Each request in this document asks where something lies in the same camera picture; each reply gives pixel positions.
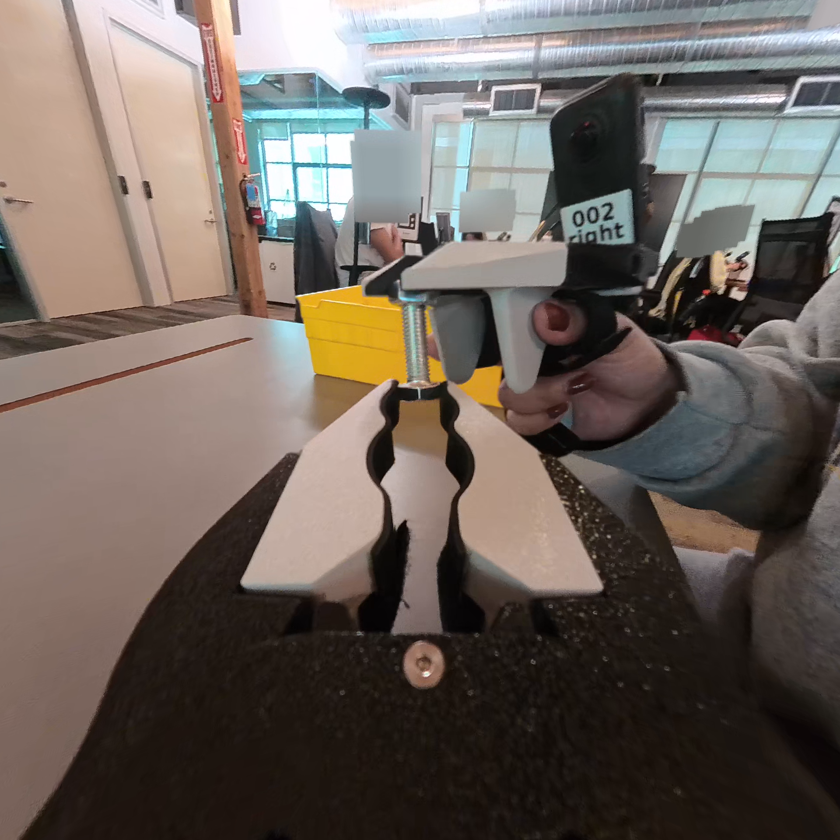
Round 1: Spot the black folding chair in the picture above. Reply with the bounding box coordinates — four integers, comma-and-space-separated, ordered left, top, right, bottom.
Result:
742, 211, 837, 322

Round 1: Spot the silver air duct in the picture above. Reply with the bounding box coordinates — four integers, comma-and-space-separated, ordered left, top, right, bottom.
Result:
331, 0, 840, 89

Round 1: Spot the yellow plastic bin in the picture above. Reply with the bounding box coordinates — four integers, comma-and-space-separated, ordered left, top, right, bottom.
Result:
295, 285, 506, 409

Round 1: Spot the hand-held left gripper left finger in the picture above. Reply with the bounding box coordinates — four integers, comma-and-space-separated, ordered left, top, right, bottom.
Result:
239, 379, 411, 632

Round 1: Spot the person's right forearm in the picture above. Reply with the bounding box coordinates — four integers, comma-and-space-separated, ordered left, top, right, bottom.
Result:
577, 269, 840, 532

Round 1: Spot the red fire extinguisher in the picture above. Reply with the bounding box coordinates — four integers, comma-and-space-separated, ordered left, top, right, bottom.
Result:
239, 172, 268, 228

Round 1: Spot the wooden post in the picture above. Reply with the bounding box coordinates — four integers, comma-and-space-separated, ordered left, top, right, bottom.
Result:
193, 0, 269, 319

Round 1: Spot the steel hex bolt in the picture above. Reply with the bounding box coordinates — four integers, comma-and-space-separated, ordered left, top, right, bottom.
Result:
392, 289, 442, 388

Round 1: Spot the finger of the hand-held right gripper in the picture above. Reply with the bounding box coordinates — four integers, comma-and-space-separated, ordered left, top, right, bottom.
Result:
361, 256, 422, 301
399, 241, 570, 293

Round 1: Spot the person's right hand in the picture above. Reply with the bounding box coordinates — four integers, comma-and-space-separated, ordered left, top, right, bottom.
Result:
497, 297, 688, 454

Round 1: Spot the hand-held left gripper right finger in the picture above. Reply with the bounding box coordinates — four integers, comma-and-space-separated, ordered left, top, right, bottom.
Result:
436, 382, 605, 632

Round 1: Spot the white recycling cabinet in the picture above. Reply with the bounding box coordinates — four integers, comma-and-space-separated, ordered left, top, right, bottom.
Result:
258, 238, 296, 305

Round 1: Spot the black chair with jacket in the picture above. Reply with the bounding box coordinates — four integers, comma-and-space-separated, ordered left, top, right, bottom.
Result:
293, 201, 342, 298

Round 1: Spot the white air vent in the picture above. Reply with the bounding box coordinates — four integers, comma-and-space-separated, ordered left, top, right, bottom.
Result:
489, 83, 543, 116

